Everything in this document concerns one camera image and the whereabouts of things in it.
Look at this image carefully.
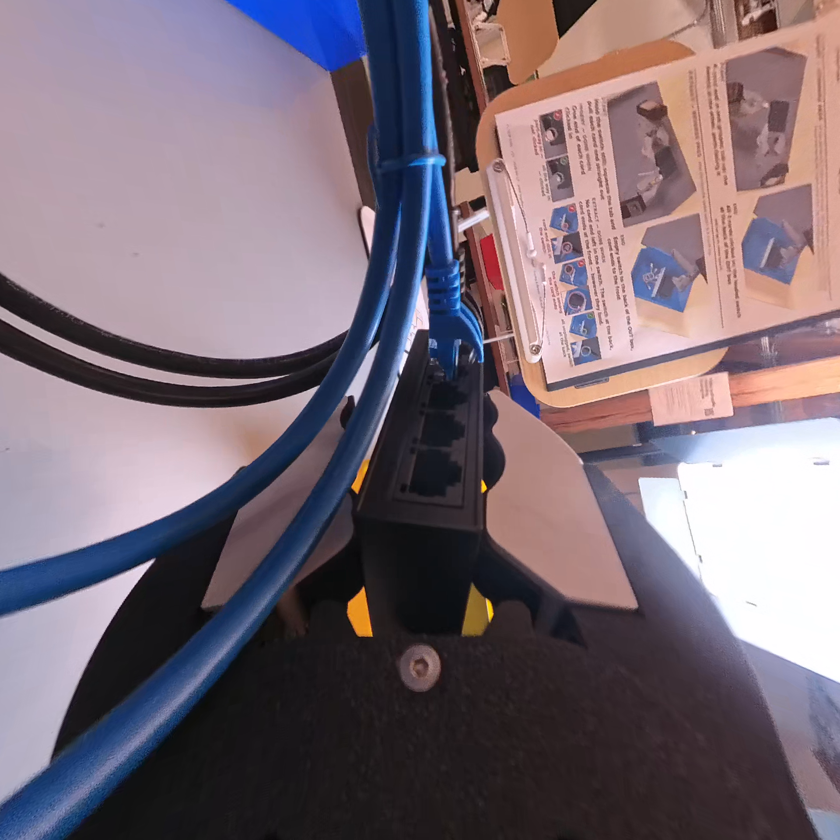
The clipboard with metal clip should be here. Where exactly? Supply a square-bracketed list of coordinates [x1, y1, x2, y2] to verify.
[474, 39, 840, 409]

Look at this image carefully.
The black network switch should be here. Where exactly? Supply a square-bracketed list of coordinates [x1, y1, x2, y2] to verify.
[352, 328, 488, 637]

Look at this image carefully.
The blue ethernet cable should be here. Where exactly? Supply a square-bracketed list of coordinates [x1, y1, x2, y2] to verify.
[0, 0, 487, 840]

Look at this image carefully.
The black ethernet cable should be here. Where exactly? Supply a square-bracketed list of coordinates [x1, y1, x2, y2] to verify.
[0, 272, 382, 411]

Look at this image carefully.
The white paper label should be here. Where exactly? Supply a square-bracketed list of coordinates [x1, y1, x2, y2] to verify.
[648, 372, 735, 427]

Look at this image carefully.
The blue plastic bin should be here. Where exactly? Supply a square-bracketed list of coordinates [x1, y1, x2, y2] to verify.
[226, 0, 368, 72]

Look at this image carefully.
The red box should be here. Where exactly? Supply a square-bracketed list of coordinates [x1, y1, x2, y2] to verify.
[479, 235, 506, 290]

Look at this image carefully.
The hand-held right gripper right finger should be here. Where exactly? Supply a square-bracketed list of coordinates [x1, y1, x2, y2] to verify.
[481, 390, 640, 647]

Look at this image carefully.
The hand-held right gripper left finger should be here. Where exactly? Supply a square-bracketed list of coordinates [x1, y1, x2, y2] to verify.
[200, 395, 361, 613]

